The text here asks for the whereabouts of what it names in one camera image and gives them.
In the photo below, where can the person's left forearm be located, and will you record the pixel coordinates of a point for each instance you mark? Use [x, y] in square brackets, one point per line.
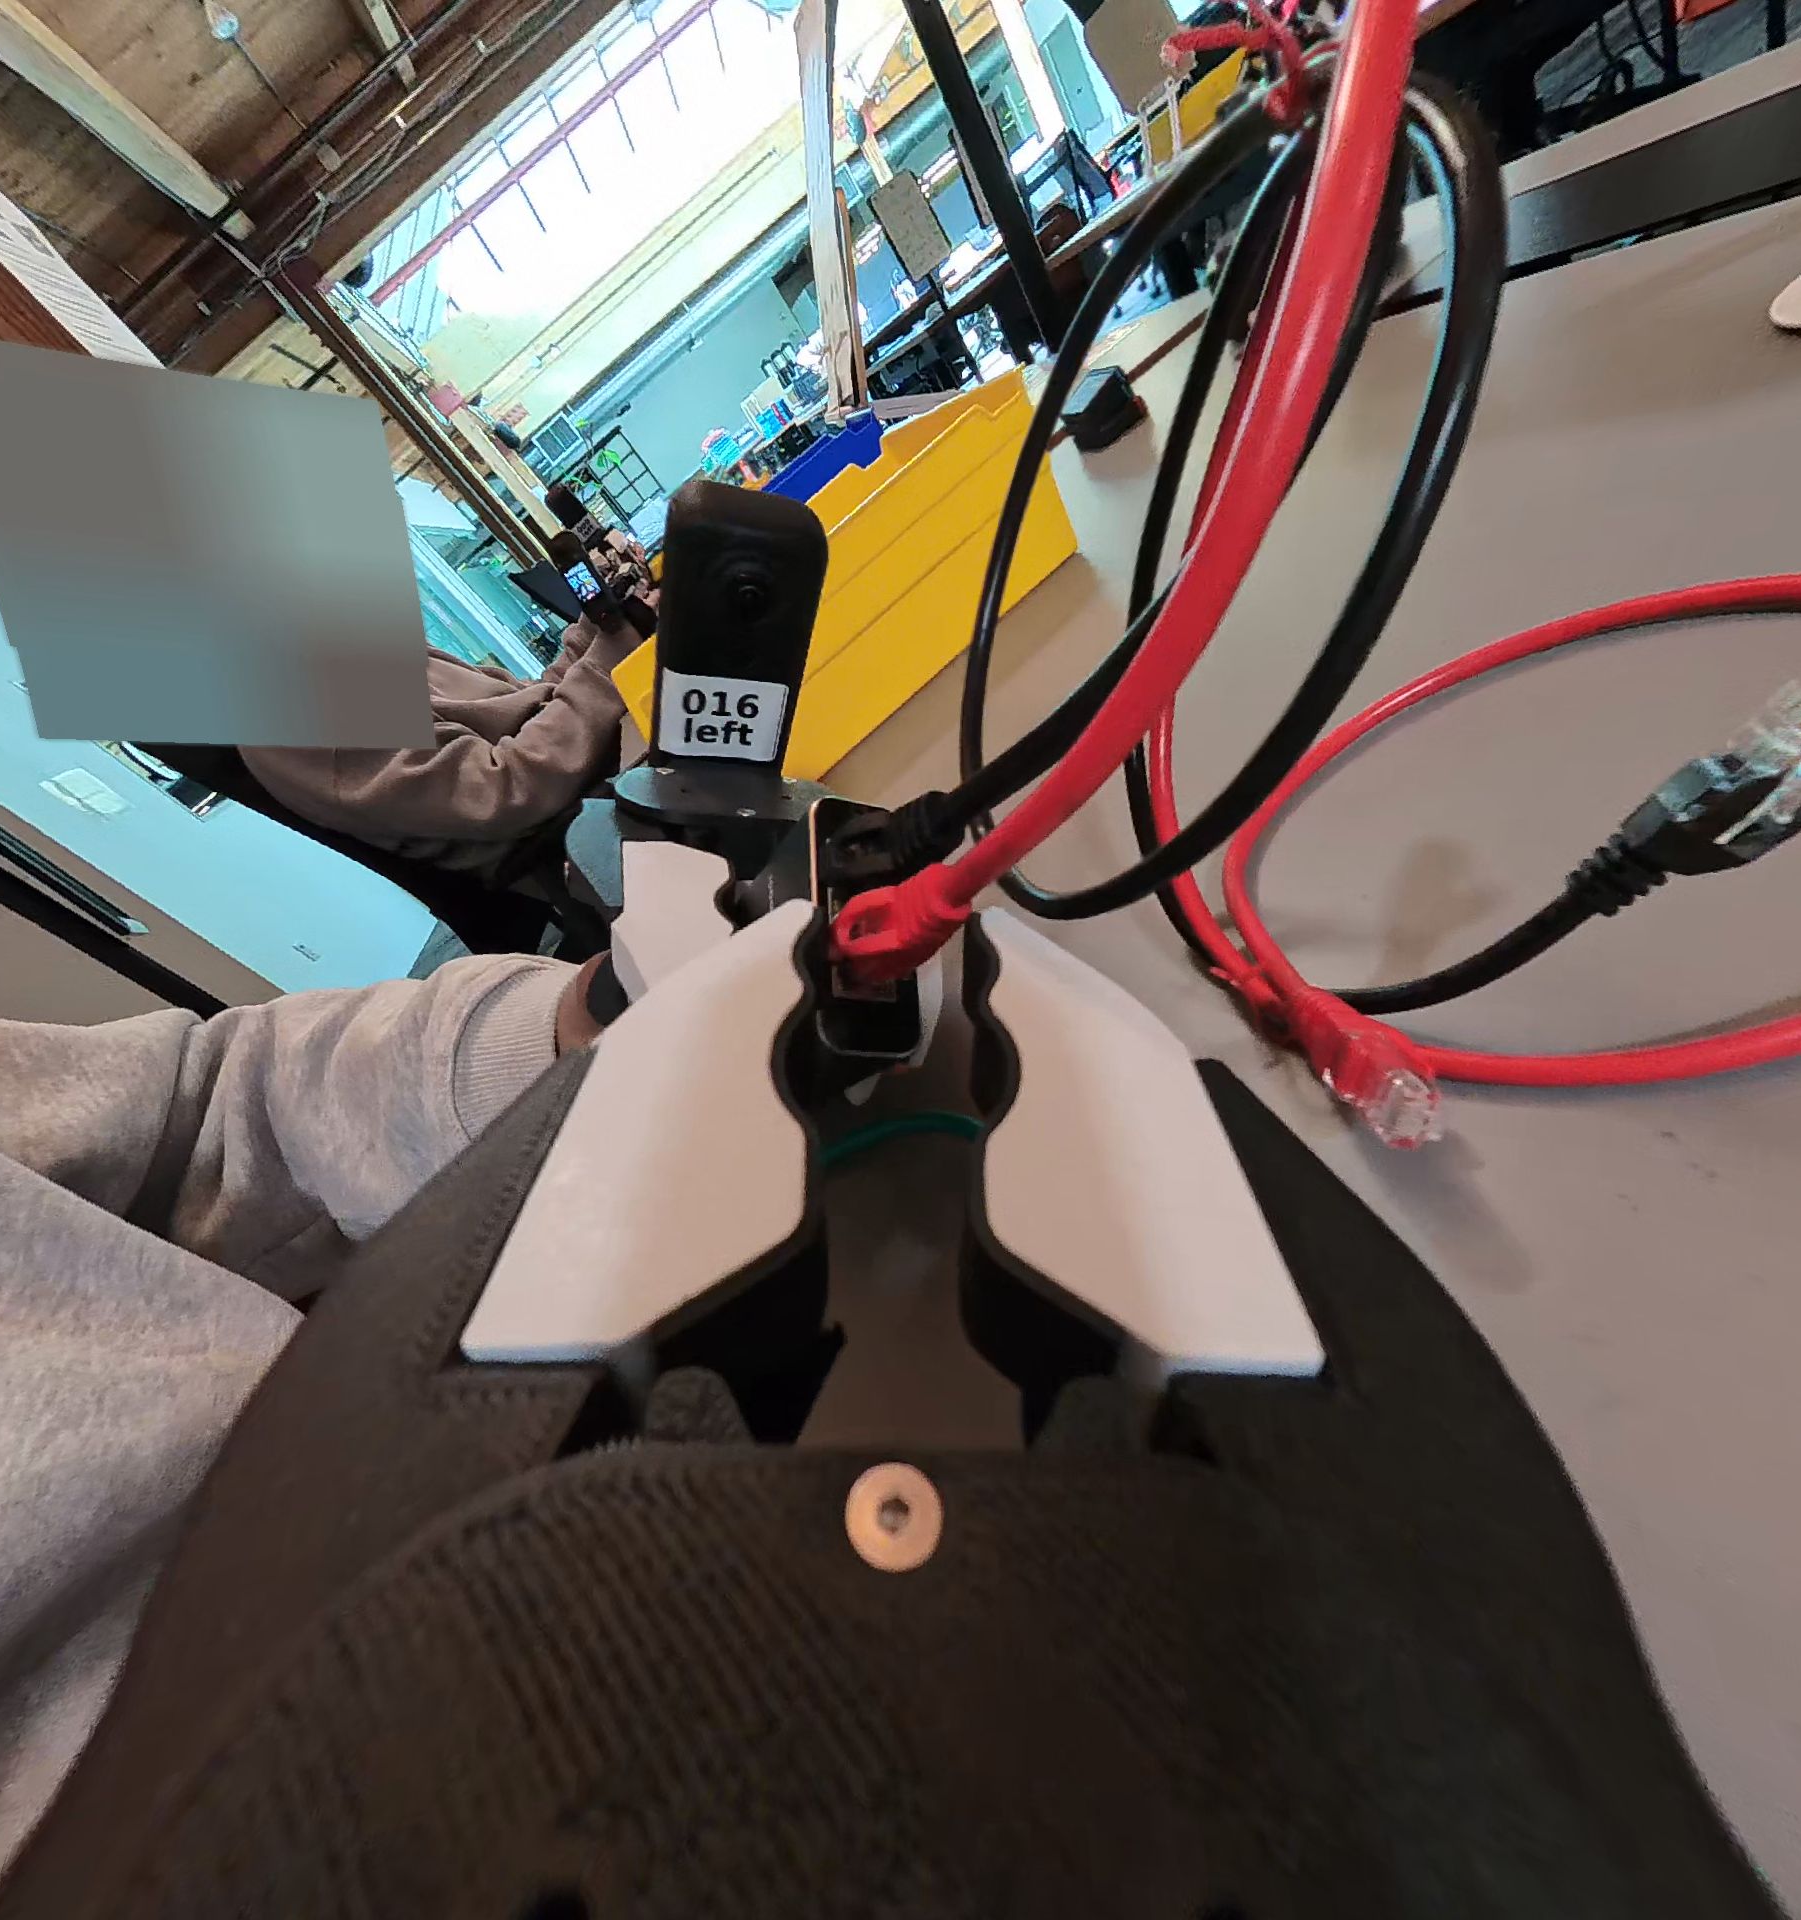
[315, 1082]

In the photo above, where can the person's grey sweatshirt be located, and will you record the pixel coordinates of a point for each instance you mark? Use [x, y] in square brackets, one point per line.
[44, 1427]

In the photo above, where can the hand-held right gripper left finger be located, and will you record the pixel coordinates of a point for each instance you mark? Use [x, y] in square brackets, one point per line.
[661, 1140]

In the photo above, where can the black network switch box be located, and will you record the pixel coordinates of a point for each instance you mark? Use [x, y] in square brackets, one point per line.
[854, 841]

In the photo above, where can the blue plastic bin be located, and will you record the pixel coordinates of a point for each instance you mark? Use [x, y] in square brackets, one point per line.
[825, 457]

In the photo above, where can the small black adapter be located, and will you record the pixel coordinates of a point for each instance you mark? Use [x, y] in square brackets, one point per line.
[1103, 408]

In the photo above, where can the standing wooden board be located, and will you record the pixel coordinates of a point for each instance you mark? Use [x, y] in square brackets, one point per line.
[833, 225]

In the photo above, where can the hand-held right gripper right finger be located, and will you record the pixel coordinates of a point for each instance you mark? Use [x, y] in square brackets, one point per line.
[1124, 1171]

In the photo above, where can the grey desk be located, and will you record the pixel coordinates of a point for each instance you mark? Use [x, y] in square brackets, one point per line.
[1591, 1275]

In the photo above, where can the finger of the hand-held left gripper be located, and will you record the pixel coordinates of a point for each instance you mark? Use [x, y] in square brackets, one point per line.
[932, 1013]
[661, 915]

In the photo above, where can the yellow plastic bin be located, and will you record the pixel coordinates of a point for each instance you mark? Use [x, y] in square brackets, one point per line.
[932, 541]

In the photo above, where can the black metal pole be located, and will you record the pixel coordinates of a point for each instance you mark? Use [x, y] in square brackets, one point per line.
[976, 150]

